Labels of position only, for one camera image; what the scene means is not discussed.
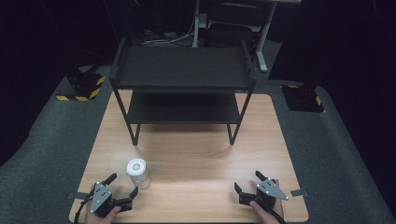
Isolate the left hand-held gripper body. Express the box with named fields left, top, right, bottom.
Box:
left=90, top=181, right=134, bottom=218

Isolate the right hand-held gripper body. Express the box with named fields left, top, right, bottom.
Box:
left=237, top=178, right=290, bottom=211

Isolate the clear jar with white lid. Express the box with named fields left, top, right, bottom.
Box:
left=125, top=158, right=152, bottom=190

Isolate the person's left hand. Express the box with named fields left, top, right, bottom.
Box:
left=84, top=204, right=122, bottom=224

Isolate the person's right hand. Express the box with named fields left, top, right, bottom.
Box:
left=248, top=178, right=286, bottom=224

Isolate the black yellow striped block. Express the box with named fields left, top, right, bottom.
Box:
left=281, top=83, right=327, bottom=114
left=55, top=68, right=106, bottom=103

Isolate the black two-tier shelf rack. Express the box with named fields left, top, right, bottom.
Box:
left=108, top=36, right=258, bottom=147

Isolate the black chair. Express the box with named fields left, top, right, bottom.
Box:
left=205, top=2, right=266, bottom=49

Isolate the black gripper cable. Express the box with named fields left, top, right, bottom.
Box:
left=73, top=190, right=95, bottom=224
left=270, top=208, right=287, bottom=224

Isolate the white metal desk frame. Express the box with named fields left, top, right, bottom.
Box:
left=191, top=0, right=303, bottom=74

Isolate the white cable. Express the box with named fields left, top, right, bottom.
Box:
left=141, top=17, right=196, bottom=47

